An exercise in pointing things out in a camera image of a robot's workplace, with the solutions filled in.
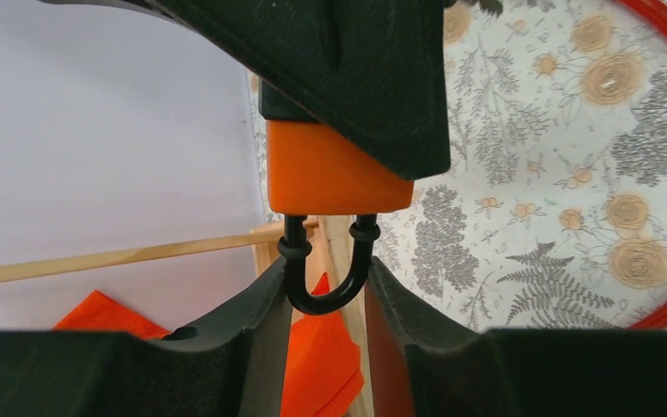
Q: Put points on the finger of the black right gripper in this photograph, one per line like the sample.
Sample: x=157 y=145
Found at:
x=371 y=70

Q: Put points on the floral table mat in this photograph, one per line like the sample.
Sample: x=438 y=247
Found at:
x=554 y=211

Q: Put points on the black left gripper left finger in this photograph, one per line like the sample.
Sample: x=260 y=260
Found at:
x=229 y=362

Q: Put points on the orange shirt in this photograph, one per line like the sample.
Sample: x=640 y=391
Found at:
x=323 y=373

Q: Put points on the wooden clothes rack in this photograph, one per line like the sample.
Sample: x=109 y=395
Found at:
x=331 y=244

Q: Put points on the orange black padlock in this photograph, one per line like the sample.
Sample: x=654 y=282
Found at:
x=314 y=170

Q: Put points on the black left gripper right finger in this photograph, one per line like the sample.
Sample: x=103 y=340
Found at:
x=422 y=363

